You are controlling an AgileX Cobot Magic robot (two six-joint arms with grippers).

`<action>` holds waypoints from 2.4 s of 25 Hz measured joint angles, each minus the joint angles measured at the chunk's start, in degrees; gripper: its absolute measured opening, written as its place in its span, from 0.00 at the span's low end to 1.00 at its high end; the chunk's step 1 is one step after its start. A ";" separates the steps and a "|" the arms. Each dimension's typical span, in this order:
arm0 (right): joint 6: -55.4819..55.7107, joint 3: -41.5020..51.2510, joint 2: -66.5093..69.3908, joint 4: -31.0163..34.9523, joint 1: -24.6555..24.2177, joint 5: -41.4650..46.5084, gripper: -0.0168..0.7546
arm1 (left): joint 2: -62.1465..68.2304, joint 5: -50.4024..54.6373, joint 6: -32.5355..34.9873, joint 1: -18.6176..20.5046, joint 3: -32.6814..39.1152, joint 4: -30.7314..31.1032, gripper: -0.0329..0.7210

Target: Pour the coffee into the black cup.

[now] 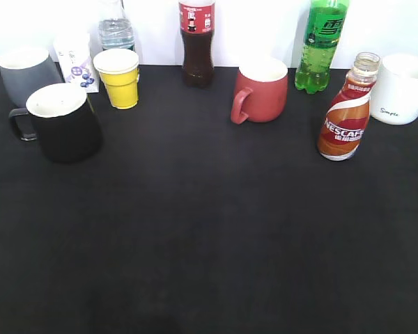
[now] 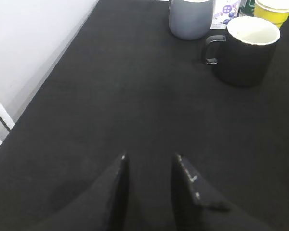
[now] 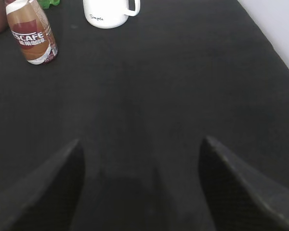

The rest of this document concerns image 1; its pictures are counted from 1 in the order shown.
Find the Nescafe coffee bottle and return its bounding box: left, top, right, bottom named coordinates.
left=317, top=52, right=380, bottom=161

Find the black mug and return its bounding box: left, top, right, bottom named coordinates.
left=8, top=83, right=103, bottom=164

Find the red mug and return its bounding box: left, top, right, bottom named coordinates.
left=231, top=56, right=288, bottom=125

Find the green sprite bottle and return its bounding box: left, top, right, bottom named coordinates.
left=295, top=0, right=350, bottom=94

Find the white mug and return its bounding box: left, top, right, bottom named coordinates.
left=370, top=54, right=418, bottom=125

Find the grey mug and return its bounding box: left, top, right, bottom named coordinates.
left=0, top=47, right=63, bottom=108

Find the yellow paper cup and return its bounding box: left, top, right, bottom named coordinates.
left=93, top=49, right=139, bottom=109

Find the cola bottle red label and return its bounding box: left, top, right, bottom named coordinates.
left=178, top=1, right=215, bottom=88

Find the clear water bottle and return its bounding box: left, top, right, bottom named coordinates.
left=98, top=0, right=135, bottom=51

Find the white blueberry milk carton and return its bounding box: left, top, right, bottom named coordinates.
left=53, top=32, right=100, bottom=93

